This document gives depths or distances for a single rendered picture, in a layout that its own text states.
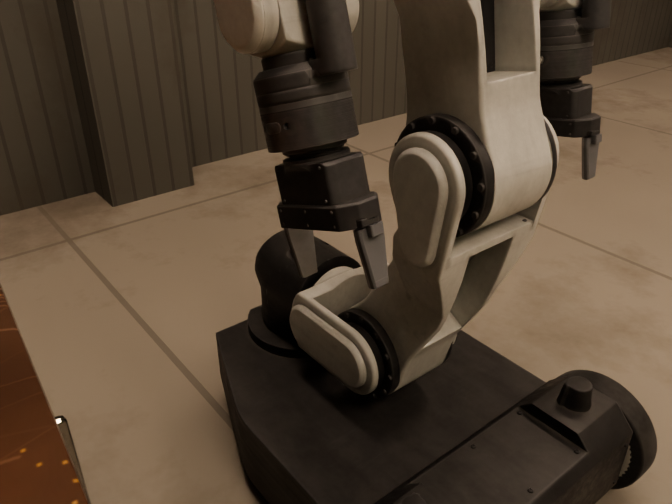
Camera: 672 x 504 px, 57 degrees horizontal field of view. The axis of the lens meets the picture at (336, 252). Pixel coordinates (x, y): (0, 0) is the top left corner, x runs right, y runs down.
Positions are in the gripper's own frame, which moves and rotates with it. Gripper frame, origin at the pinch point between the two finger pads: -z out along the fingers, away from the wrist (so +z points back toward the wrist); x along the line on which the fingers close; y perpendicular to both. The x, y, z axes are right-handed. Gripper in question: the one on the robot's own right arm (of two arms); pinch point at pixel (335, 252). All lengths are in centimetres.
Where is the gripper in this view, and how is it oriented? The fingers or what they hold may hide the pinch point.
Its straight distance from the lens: 61.7
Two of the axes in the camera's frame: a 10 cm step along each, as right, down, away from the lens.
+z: -1.9, -9.5, -2.6
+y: 7.3, -3.1, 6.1
